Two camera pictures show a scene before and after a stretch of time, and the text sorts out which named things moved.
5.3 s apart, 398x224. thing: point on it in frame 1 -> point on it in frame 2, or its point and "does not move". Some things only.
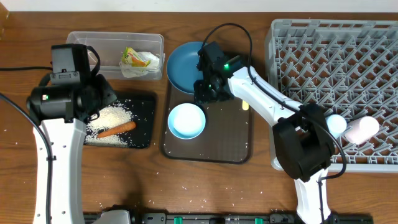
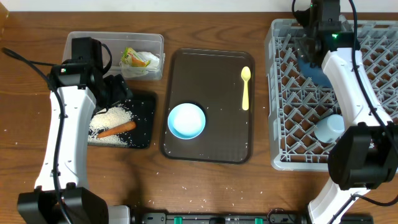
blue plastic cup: (337, 124) does not move
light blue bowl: (186, 121) does not move
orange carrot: (120, 128) does not move
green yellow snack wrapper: (129, 55) does not move
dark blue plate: (181, 66) -> (317, 74)
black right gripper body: (202, 90) -> (305, 50)
